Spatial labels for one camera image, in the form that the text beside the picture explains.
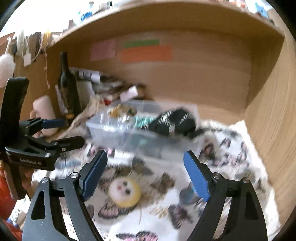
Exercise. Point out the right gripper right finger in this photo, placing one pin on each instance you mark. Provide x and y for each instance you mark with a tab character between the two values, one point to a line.
199	174

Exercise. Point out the clear plastic bin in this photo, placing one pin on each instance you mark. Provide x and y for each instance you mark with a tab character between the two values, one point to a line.
121	126

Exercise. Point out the wooden shelf board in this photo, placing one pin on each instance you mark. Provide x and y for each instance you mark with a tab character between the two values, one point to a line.
147	16

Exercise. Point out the pink sticky note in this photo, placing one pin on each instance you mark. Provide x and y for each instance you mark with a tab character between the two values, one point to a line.
103	50

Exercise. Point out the black patterned soft cloth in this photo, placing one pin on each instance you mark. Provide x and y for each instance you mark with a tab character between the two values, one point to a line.
176	122

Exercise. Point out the dark wine bottle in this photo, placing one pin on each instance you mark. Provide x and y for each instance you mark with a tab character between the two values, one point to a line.
68	89

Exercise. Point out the person's left hand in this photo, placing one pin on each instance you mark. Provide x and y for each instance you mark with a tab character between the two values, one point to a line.
18	178

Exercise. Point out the yellow white felt ball toy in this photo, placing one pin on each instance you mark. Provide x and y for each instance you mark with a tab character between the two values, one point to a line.
124	192

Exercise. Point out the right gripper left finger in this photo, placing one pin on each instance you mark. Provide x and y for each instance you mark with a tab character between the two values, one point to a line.
91	173

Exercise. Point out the black lace headband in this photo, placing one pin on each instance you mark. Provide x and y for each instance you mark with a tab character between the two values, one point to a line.
35	43

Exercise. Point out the orange sleeve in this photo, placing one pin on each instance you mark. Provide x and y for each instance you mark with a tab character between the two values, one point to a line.
7	205

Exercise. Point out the blue rectangular box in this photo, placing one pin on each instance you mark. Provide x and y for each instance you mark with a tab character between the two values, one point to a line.
261	11

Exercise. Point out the stack of papers and magazines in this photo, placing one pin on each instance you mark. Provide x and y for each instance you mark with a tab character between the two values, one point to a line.
106	85

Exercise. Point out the small white card box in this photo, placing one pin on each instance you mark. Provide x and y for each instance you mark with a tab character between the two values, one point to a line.
128	94

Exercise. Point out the green sticky note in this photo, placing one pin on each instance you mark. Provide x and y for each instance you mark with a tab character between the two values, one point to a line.
141	43

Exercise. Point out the orange sticky note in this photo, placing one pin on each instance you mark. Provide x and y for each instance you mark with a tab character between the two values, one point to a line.
153	53

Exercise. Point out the beige cylindrical object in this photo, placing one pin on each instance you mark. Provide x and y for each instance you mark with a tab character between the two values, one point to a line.
42	108

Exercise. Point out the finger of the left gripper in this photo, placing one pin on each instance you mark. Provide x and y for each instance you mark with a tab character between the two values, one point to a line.
71	143
56	123

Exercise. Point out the white fluffy pompom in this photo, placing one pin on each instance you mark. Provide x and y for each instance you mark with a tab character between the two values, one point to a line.
7	68

